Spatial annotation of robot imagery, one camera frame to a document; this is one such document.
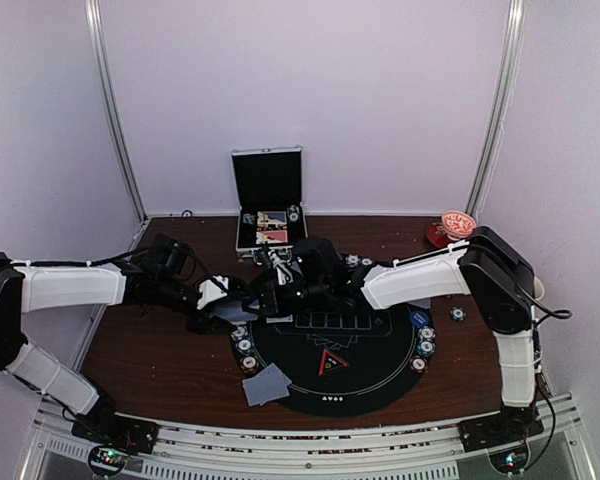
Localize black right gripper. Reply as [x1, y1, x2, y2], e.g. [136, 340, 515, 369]
[245, 277, 331, 317]

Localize blue patterned card deck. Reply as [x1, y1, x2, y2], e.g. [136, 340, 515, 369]
[214, 304, 259, 325]

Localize blue chips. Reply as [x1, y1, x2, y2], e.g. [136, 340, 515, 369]
[231, 326, 249, 341]
[418, 326, 436, 341]
[345, 254, 360, 267]

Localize green chips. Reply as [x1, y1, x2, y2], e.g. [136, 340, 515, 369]
[417, 339, 436, 358]
[360, 257, 375, 267]
[235, 337, 254, 356]

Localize orange chips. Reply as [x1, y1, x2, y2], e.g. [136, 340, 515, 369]
[239, 355, 260, 376]
[409, 355, 428, 374]

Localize red triangle all-in marker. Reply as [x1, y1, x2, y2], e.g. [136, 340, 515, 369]
[317, 349, 350, 377]

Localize card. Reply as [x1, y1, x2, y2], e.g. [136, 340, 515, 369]
[412, 299, 431, 309]
[243, 378, 289, 406]
[257, 363, 292, 386]

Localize blue small blind button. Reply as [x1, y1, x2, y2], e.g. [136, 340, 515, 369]
[409, 310, 431, 329]

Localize green blue chip stack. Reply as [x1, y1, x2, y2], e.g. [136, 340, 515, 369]
[449, 306, 467, 322]

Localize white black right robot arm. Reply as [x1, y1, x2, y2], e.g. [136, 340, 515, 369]
[251, 227, 539, 442]

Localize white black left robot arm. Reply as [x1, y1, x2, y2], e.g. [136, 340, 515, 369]
[0, 235, 249, 444]

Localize red card deck box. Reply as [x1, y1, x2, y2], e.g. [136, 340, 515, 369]
[256, 230, 288, 245]

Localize green chip stack in case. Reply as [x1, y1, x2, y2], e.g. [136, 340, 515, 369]
[287, 205, 300, 223]

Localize round black poker mat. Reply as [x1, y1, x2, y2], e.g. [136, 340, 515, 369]
[231, 303, 436, 417]

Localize aluminium poker case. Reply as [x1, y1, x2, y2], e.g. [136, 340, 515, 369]
[231, 145, 307, 260]

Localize blue card deck box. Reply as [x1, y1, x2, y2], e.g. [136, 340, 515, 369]
[257, 211, 287, 227]

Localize teal chip stack in case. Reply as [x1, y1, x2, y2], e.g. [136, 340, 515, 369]
[242, 214, 256, 225]

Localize red saucer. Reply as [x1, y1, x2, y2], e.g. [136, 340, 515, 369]
[425, 222, 453, 249]

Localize red patterned bowl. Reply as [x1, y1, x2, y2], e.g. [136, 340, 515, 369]
[441, 210, 477, 239]

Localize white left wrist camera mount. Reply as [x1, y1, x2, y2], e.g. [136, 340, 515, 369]
[196, 275, 229, 310]

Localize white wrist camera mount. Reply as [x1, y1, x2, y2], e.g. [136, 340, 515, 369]
[268, 251, 293, 286]
[196, 275, 229, 310]

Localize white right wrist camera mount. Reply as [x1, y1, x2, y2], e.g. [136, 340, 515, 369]
[268, 251, 293, 286]

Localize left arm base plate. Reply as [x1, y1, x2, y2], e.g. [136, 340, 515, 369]
[71, 416, 159, 454]

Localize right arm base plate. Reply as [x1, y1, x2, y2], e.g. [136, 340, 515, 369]
[457, 409, 544, 452]

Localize right aluminium frame post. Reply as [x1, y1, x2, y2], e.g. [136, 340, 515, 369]
[465, 0, 528, 219]

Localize aluminium frame post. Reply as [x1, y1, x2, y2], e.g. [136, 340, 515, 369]
[465, 0, 528, 219]
[85, 0, 147, 222]

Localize left aluminium frame post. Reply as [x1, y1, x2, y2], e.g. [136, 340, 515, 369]
[85, 0, 147, 222]

